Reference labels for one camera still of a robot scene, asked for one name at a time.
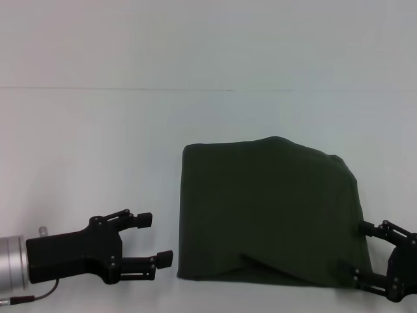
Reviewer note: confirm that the silver connector plug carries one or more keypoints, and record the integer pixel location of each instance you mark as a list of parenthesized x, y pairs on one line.
[(43, 231)]

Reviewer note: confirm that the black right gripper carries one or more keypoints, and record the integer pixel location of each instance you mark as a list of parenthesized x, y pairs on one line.
[(405, 267)]

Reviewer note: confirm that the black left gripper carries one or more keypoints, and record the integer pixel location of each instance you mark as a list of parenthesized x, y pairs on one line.
[(71, 254)]

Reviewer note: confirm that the dark green shirt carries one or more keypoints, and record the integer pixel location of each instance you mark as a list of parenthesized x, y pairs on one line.
[(260, 202)]

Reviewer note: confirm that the silver elbow connector plug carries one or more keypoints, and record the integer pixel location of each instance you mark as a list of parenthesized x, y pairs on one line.
[(5, 302)]

